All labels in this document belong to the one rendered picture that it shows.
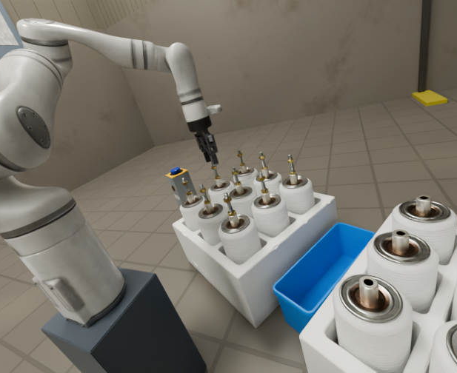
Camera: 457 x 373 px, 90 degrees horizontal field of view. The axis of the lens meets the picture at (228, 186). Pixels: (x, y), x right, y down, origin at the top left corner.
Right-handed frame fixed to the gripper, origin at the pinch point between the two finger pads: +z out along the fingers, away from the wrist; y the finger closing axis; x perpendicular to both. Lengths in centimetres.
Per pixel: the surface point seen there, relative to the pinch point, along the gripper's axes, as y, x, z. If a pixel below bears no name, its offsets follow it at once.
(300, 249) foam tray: 30.4, 7.9, 24.0
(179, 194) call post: -11.0, -13.3, 11.2
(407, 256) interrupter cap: 56, 10, 10
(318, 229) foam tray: 28.6, 16.1, 23.0
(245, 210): 16.0, 0.9, 14.1
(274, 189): 13.6, 13.4, 13.1
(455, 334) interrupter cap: 65, 3, 10
